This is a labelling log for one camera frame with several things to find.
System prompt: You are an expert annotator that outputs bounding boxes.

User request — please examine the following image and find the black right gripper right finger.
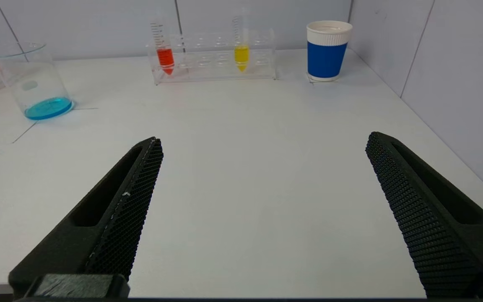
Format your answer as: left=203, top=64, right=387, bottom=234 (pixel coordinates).
left=365, top=132, right=483, bottom=299

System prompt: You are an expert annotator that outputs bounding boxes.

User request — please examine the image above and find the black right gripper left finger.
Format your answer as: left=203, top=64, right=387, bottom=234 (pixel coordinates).
left=9, top=137, right=164, bottom=299

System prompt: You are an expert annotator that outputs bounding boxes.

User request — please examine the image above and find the clear glass beaker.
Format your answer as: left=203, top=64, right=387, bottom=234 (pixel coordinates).
left=0, top=41, right=74, bottom=121

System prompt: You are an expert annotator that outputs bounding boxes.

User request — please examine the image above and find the test tube with red pigment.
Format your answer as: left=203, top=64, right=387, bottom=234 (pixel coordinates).
left=150, top=22, right=176, bottom=76

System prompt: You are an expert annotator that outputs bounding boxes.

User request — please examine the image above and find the test tube with yellow pigment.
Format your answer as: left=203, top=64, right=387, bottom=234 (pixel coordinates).
left=232, top=16, right=250, bottom=73

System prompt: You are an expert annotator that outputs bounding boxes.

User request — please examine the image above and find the white paper cup blue sleeve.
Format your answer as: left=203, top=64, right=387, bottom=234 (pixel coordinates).
left=306, top=21, right=353, bottom=82

